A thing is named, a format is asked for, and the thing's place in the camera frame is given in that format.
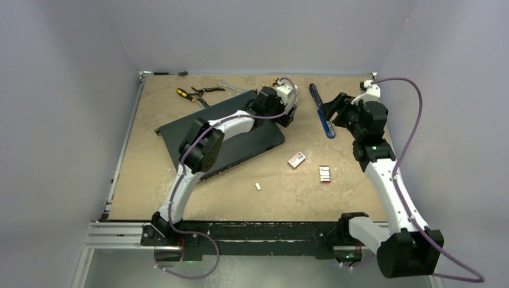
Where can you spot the silver wrench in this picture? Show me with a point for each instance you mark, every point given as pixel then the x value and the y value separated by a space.
pixel 223 84

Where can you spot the black handled cutters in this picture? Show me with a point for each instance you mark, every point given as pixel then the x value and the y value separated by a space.
pixel 206 90

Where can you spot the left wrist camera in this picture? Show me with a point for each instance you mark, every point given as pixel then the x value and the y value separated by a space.
pixel 285 91

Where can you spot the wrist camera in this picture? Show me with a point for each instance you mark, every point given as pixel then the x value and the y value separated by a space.
pixel 370 91
pixel 285 91

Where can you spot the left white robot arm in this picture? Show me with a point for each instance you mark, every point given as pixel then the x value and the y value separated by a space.
pixel 202 144

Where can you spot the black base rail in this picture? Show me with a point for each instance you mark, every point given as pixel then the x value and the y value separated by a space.
pixel 195 239

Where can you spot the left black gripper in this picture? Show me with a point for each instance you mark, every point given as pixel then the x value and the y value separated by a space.
pixel 286 119

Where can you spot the dark flat network switch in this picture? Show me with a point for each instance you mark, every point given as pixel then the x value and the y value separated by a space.
pixel 234 151

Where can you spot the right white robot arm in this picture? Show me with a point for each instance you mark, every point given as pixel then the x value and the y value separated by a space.
pixel 409 247

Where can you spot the open staple box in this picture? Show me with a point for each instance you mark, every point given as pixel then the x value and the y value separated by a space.
pixel 324 173

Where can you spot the black tool at wall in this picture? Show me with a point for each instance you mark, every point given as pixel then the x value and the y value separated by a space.
pixel 179 74

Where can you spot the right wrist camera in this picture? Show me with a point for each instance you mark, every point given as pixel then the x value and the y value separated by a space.
pixel 370 91

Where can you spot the red white staple box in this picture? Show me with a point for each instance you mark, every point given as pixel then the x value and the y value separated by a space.
pixel 296 160

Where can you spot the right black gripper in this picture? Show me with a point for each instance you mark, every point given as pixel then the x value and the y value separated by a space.
pixel 347 107

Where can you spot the small yellow black screwdriver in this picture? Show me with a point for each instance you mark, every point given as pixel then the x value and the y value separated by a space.
pixel 273 82

